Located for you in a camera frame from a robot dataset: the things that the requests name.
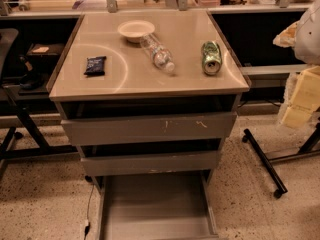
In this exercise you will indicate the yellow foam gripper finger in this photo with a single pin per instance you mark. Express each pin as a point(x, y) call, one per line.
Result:
point(304, 100)

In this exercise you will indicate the grey bottom drawer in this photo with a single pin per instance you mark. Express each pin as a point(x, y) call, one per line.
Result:
point(167, 206)

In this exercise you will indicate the grey drawer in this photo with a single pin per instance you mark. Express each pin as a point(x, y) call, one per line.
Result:
point(167, 206)
point(151, 163)
point(142, 129)

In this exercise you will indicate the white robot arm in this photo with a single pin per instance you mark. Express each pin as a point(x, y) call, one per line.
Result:
point(307, 37)

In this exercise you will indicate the grey top drawer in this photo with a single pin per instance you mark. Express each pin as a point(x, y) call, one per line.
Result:
point(142, 129)

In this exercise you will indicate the grey middle drawer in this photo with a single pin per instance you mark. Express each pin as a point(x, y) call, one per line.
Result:
point(151, 163)

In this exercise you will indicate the grey drawer cabinet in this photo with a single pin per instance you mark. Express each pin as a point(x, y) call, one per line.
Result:
point(133, 86)

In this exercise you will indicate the black wheeled stand base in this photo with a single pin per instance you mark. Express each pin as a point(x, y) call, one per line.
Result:
point(309, 148)

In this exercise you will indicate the green soda can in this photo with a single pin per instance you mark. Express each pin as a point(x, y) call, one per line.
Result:
point(211, 58)

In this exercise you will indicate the clear plastic water bottle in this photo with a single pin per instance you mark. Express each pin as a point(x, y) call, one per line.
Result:
point(159, 55)

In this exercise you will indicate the white paper bowl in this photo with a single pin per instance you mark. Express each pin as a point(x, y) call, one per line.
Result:
point(134, 30)

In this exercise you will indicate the dark blue snack packet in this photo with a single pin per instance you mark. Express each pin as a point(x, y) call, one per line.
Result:
point(95, 66)

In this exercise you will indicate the black box on shelf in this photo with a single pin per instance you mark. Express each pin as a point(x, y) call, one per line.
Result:
point(45, 53)

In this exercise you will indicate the black chair frame left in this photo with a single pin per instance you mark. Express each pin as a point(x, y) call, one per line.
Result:
point(8, 36)

